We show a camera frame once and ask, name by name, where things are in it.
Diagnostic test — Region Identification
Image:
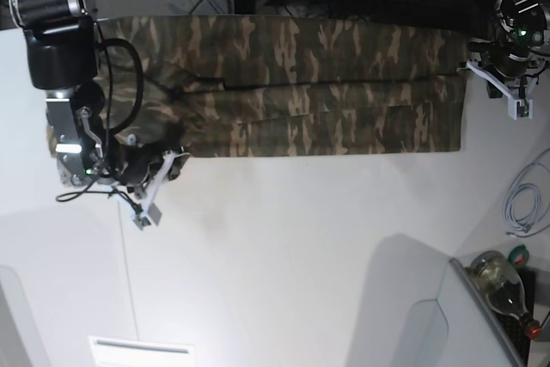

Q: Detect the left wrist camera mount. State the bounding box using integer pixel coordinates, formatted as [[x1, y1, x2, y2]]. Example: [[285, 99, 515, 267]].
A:
[[458, 59, 549, 120]]

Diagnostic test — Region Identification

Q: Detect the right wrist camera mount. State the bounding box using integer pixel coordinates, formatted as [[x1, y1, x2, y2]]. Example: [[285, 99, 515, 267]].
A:
[[107, 152, 177, 230]]

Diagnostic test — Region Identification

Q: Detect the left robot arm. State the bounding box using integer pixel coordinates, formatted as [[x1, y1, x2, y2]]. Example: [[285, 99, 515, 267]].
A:
[[468, 0, 549, 107]]

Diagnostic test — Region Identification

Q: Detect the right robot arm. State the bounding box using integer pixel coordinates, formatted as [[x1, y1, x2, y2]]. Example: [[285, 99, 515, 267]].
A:
[[8, 0, 184, 193]]

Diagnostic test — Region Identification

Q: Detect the green tape roll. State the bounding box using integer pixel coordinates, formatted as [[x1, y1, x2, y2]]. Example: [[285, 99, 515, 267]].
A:
[[508, 244, 530, 269]]

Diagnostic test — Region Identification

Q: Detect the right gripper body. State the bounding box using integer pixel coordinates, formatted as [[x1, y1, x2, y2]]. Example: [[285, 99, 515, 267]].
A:
[[113, 151, 162, 187]]

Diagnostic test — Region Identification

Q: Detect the clear plastic bottle red cap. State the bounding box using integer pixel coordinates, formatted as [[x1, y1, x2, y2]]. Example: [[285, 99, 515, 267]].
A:
[[468, 250, 542, 340]]

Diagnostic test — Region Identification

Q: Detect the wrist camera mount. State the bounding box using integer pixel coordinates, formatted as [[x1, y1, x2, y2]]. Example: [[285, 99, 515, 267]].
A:
[[458, 59, 549, 120], [107, 152, 177, 230]]

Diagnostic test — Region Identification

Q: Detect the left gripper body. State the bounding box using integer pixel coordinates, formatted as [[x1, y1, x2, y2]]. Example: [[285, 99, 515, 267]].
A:
[[489, 51, 535, 79]]

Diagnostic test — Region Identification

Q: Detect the camouflage t-shirt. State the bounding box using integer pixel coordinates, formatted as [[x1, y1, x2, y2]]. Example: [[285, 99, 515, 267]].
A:
[[95, 15, 472, 158]]

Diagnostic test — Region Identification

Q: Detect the white coiled cable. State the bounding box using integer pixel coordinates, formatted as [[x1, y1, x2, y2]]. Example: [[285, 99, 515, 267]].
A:
[[503, 160, 550, 238]]

